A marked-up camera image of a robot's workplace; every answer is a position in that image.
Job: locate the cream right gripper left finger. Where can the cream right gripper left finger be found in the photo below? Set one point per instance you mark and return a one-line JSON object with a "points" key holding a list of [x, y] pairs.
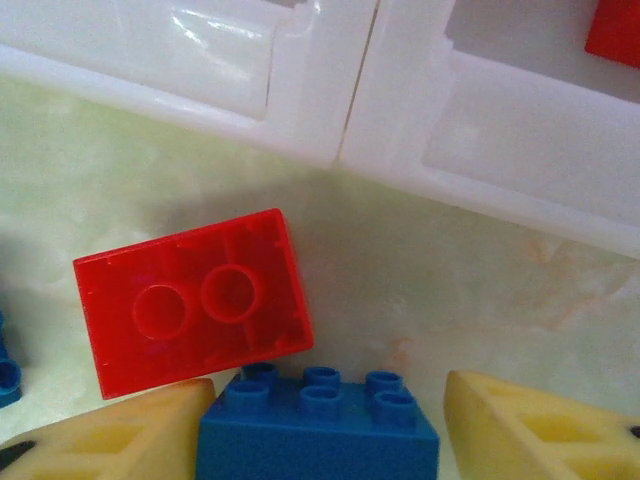
{"points": [[175, 400]]}

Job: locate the blue lego brick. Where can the blue lego brick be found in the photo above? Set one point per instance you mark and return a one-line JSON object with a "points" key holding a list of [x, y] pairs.
{"points": [[7, 385], [310, 450]]}

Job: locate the red lego brick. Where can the red lego brick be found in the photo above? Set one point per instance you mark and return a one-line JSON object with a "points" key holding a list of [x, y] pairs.
{"points": [[615, 35], [125, 360]]}

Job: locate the white plastic bin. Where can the white plastic bin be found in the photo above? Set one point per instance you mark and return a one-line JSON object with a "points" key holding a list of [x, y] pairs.
{"points": [[500, 150], [310, 100]]}

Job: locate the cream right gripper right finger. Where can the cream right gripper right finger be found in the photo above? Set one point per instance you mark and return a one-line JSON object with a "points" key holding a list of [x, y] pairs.
{"points": [[465, 425]]}

